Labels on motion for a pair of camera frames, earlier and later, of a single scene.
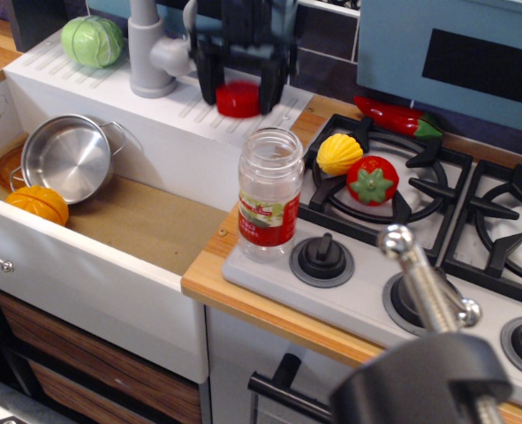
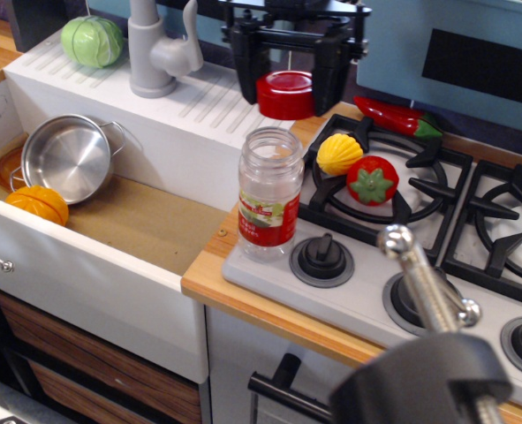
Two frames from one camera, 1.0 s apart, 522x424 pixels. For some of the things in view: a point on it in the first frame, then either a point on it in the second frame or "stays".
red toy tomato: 373,180 stays
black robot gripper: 247,29 -> 335,27
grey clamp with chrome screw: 417,380 stays
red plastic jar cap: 238,99 -> 286,95
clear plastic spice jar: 270,185 stays
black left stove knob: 321,261 stays
